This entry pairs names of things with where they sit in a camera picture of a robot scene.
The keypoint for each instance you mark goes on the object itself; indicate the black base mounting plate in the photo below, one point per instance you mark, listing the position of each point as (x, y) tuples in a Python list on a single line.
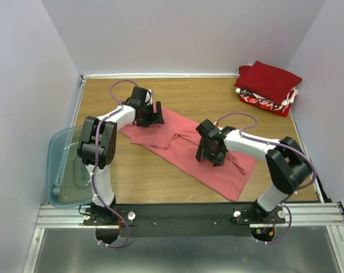
[(179, 220)]

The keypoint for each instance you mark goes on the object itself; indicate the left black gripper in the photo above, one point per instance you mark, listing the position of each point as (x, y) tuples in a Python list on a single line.
[(154, 118)]

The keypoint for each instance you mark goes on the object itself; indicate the folded dark red t-shirt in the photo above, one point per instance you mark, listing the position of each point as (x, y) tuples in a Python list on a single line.
[(267, 81)]

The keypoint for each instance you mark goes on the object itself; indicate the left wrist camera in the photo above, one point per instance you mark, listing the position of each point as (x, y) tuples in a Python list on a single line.
[(149, 97)]

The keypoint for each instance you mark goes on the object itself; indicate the pink t-shirt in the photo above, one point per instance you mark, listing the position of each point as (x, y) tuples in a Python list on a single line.
[(177, 140)]

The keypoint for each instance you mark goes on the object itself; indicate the folded red white printed t-shirt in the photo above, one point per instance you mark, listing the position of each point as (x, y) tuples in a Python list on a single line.
[(258, 101)]

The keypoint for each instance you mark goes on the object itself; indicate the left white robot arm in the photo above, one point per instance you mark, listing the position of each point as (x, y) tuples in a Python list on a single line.
[(97, 144)]

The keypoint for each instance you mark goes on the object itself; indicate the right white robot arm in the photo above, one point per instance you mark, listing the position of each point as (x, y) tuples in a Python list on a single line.
[(289, 167)]

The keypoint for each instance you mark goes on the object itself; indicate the blue plastic bin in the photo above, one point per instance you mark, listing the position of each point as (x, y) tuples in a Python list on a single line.
[(67, 179)]

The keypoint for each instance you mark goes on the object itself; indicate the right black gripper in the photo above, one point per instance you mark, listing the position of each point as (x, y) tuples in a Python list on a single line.
[(218, 160)]

